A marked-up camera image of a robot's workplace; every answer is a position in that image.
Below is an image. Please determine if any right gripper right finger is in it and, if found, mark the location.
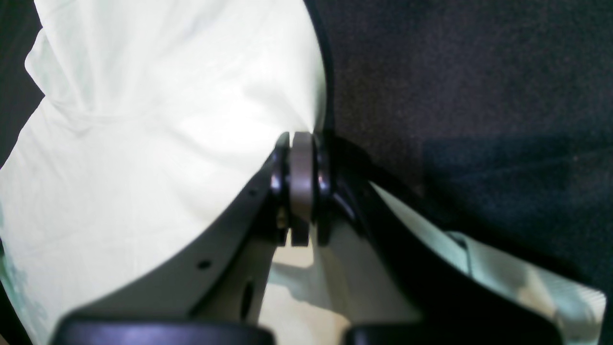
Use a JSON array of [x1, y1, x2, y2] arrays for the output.
[[314, 135, 556, 331]]

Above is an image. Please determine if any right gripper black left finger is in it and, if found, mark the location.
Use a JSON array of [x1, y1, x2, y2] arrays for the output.
[[66, 132, 316, 322]]

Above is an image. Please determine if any light green T-shirt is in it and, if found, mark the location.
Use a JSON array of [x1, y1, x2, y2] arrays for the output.
[[0, 0, 608, 345]]

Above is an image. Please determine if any black table cloth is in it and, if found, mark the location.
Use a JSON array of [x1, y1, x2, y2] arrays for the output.
[[0, 0, 613, 345]]

